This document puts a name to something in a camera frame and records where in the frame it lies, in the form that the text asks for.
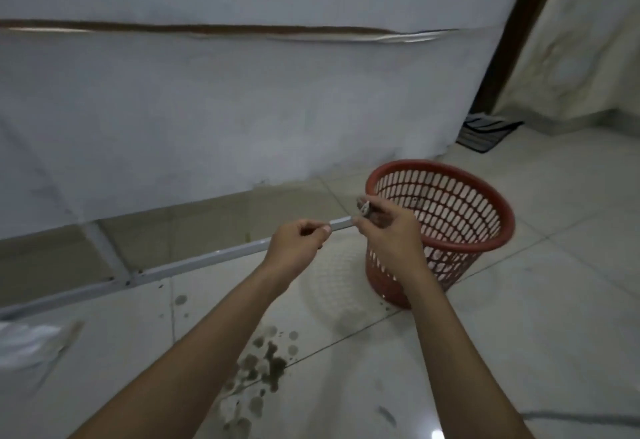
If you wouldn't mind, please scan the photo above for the person's left hand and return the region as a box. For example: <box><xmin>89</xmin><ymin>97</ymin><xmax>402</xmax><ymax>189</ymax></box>
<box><xmin>262</xmin><ymin>219</ymin><xmax>332</xmax><ymax>284</ymax></box>

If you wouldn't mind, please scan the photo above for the clear pack of white tissues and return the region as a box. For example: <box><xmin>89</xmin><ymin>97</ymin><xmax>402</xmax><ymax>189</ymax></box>
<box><xmin>0</xmin><ymin>320</ymin><xmax>85</xmax><ymax>370</ymax></box>

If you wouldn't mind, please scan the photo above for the person's right hand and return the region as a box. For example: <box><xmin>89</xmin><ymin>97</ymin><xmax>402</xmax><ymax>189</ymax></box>
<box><xmin>352</xmin><ymin>195</ymin><xmax>433</xmax><ymax>287</ymax></box>

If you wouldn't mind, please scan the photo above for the dark brown door frame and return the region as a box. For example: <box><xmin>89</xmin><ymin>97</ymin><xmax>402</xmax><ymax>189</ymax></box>
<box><xmin>471</xmin><ymin>0</ymin><xmax>571</xmax><ymax>116</ymax></box>

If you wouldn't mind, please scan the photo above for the metal frame rail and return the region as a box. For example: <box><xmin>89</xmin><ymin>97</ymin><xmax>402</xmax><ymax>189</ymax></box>
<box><xmin>0</xmin><ymin>216</ymin><xmax>355</xmax><ymax>322</ymax></box>

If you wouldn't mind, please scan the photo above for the grey metal post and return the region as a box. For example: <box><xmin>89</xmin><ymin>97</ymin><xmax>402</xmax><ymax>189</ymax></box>
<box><xmin>82</xmin><ymin>221</ymin><xmax>139</xmax><ymax>288</ymax></box>

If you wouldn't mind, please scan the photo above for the red plastic waste basket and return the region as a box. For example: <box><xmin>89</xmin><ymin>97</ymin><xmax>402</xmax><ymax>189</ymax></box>
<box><xmin>363</xmin><ymin>159</ymin><xmax>516</xmax><ymax>310</ymax></box>

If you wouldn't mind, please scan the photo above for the person's left forearm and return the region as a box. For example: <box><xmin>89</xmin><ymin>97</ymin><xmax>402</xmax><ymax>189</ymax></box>
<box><xmin>69</xmin><ymin>263</ymin><xmax>296</xmax><ymax>439</ymax></box>

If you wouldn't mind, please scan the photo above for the black striped floor mat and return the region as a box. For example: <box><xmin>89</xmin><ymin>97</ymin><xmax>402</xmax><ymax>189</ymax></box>
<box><xmin>455</xmin><ymin>112</ymin><xmax>525</xmax><ymax>154</ymax></box>

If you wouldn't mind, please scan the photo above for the person's right forearm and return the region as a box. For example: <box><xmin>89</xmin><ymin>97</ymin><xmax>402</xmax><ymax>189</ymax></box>
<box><xmin>405</xmin><ymin>268</ymin><xmax>536</xmax><ymax>439</ymax></box>

